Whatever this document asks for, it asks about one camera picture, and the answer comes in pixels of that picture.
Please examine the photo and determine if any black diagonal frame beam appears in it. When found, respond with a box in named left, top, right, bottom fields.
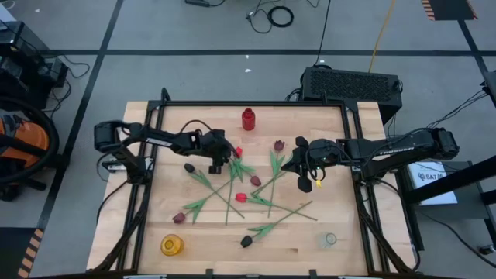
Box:
left=402, top=153, right=496, bottom=206

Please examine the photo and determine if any black power strip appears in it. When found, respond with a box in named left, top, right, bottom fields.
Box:
left=184, top=0, right=226, bottom=9

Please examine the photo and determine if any orange vacuum cleaner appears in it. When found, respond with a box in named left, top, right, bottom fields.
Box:
left=0, top=96, right=61, bottom=202

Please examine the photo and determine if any red vase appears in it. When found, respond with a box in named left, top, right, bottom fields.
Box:
left=241, top=108, right=257, bottom=132

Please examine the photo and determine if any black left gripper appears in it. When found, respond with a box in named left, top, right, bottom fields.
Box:
left=200, top=129, right=238, bottom=175

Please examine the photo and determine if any amber glass vase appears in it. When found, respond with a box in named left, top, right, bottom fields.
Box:
left=160, top=233, right=185, bottom=257

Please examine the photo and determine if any coiled black cable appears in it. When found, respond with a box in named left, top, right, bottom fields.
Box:
left=246, top=0, right=295, bottom=35

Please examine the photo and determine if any clear glass vase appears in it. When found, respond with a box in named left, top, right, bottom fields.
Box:
left=318, top=231, right=338, bottom=250

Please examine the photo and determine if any black equipment rack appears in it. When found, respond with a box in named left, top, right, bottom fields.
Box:
left=0, top=21, right=70, bottom=109

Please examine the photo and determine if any black aluminium table frame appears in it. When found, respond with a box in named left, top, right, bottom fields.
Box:
left=88, top=87, right=423, bottom=278

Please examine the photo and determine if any black mat with hazard stripes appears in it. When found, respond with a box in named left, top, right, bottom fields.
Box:
left=0, top=227, right=44, bottom=279
left=421, top=0, right=479, bottom=22

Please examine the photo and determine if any white paper sheet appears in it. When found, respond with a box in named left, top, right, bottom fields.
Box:
left=406, top=160, right=459, bottom=206

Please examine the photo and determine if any black computer case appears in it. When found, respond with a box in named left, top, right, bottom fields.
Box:
left=300, top=65, right=404, bottom=125

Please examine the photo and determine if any yellow cable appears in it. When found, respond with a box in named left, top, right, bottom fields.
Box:
left=367, top=0, right=398, bottom=74

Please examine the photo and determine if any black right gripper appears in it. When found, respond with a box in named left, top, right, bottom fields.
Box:
left=281, top=135, right=342, bottom=194

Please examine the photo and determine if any black hanging cable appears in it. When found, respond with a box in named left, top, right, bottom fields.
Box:
left=312, top=0, right=332, bottom=67

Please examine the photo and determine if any dark grey side table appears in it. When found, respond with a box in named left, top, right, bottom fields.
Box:
left=397, top=159, right=496, bottom=253

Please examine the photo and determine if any black artificial tulip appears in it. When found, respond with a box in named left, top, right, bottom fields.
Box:
left=250, top=170, right=290, bottom=196
left=239, top=200, right=314, bottom=249
left=183, top=162, right=246, bottom=219

